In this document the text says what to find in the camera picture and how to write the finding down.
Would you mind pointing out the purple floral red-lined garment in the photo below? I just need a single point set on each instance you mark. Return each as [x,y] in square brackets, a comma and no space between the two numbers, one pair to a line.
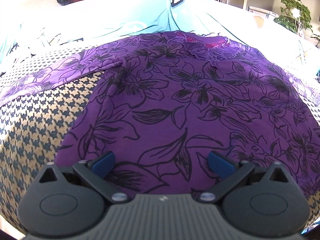
[187,109]

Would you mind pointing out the blue cartoon print sofa backrest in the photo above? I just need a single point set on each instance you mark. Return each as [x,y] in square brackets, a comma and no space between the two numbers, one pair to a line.
[31,30]

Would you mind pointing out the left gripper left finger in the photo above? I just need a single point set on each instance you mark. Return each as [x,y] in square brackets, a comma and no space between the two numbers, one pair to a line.
[104,164]

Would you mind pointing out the white chest freezer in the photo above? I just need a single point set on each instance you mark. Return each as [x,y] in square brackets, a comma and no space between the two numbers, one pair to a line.
[262,12]

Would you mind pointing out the houndstooth sofa seat cover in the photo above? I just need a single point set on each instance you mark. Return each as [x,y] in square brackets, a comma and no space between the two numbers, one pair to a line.
[37,129]

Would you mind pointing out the green potted plant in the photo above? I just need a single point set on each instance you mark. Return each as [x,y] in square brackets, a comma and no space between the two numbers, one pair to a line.
[294,16]

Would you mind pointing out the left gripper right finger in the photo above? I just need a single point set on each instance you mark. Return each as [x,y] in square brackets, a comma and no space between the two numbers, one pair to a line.
[221,165]

